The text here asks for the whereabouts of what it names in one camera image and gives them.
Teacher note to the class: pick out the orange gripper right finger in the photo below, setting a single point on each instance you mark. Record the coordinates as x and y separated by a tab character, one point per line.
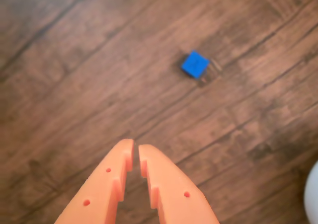
174	191

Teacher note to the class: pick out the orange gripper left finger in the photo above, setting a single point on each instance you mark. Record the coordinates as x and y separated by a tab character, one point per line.
104	184

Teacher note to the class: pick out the blue cube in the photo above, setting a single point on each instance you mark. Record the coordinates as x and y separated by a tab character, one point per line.
195	64

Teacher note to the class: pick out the white bowl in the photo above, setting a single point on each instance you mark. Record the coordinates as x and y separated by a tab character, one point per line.
312	196

